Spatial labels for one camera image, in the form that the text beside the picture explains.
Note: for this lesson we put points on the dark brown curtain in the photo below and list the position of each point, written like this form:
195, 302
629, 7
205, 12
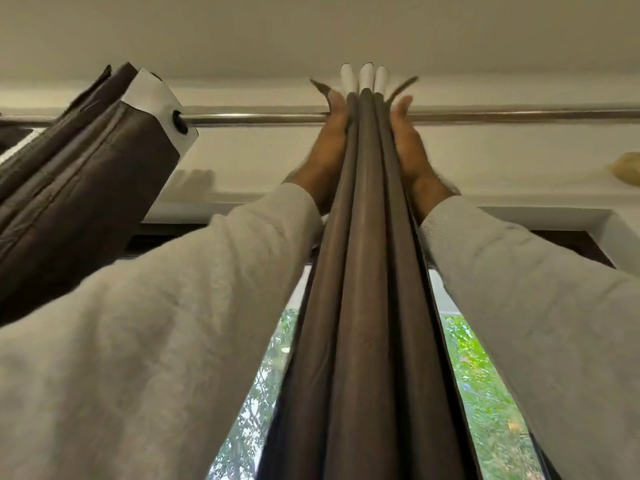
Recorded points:
370, 294
85, 194

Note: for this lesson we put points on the silver curtain rod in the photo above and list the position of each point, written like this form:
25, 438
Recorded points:
250, 117

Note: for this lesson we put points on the person's right forearm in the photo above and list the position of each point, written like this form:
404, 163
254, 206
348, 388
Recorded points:
550, 319

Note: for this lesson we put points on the person's left hand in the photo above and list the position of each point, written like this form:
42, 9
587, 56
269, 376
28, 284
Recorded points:
325, 159

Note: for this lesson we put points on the person's right hand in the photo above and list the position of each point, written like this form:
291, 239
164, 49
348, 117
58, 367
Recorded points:
417, 169

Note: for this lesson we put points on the person's left forearm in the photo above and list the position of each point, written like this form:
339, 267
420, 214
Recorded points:
150, 354

